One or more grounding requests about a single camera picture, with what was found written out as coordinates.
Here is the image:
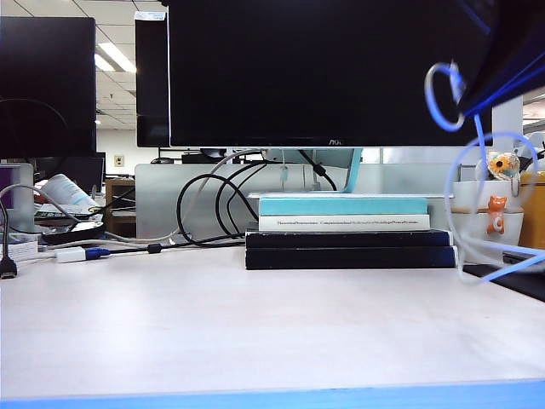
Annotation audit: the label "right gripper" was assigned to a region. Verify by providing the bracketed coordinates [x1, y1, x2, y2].
[455, 0, 545, 117]

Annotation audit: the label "white charging cable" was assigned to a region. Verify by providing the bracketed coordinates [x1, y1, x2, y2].
[423, 61, 545, 286]

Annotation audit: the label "white plush figure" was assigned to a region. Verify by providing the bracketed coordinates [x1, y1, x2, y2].
[510, 131, 545, 172]

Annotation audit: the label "white square cup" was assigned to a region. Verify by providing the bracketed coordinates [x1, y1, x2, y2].
[451, 180, 523, 210]

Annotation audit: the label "orange cat figurine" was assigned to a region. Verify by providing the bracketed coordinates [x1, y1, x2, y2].
[486, 194, 508, 234]

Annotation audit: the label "yellow canister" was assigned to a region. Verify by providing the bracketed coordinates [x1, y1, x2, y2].
[517, 170, 545, 251]

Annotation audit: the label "white mug with orange cat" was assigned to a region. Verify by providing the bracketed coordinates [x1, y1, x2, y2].
[445, 205, 525, 264]

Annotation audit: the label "pale blue monitor stand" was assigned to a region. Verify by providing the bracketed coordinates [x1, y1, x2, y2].
[246, 147, 455, 199]

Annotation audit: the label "grey laptop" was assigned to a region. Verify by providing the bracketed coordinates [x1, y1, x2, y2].
[502, 250, 545, 276]

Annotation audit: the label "large black monitor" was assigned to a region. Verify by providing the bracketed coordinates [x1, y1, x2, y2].
[167, 0, 494, 148]

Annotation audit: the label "teal book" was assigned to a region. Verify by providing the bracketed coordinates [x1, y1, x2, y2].
[258, 196, 429, 217]

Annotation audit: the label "black desk mat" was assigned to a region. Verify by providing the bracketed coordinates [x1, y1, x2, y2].
[457, 262, 545, 302]

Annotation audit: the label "black hardcover book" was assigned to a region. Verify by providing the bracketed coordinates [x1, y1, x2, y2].
[244, 245, 459, 270]
[244, 228, 453, 249]

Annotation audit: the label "white book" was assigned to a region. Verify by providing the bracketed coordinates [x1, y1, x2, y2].
[257, 214, 431, 233]

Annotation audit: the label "black monitor with sticker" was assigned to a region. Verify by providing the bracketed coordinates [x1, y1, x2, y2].
[134, 11, 170, 148]

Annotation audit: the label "ceiling light panel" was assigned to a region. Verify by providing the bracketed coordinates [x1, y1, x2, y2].
[94, 41, 138, 74]

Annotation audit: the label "brown wooden cabinet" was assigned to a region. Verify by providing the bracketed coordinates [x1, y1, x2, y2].
[104, 177, 137, 239]

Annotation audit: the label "small background monitor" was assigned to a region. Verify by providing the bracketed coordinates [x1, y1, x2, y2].
[33, 152, 106, 195]

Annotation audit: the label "white rolled booklet teal print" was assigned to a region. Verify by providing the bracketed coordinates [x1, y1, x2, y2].
[39, 173, 101, 210]

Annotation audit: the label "black shallow dish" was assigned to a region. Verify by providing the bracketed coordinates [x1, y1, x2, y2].
[41, 221, 106, 245]

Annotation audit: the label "black matte monitor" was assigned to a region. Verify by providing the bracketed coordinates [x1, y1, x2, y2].
[0, 16, 97, 159]

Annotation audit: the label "stacked magazines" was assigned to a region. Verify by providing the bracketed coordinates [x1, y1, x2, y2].
[32, 203, 104, 223]

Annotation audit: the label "white adapter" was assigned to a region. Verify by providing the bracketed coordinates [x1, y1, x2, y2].
[54, 247, 87, 264]

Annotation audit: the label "white framed purple display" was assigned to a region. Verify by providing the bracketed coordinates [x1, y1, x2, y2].
[0, 163, 35, 233]

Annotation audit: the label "small white card box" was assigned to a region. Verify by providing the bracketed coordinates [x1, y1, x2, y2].
[0, 239, 40, 264]

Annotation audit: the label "sunflower plush keychain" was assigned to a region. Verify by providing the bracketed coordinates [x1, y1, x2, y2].
[474, 149, 522, 198]

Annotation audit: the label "black monitor power cable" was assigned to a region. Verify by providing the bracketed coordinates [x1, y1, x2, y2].
[296, 147, 338, 192]

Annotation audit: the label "long grey cable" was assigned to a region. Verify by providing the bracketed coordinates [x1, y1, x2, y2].
[104, 148, 268, 245]

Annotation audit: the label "black looped cable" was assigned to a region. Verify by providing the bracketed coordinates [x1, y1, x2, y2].
[175, 159, 273, 248]

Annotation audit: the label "black cable blue VGA plug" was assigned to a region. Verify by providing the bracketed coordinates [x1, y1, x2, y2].
[83, 238, 247, 261]

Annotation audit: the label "short grey cable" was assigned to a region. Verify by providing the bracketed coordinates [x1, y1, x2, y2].
[0, 183, 83, 226]

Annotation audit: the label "black HDMI cable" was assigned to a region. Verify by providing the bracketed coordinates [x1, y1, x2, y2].
[0, 199, 19, 281]

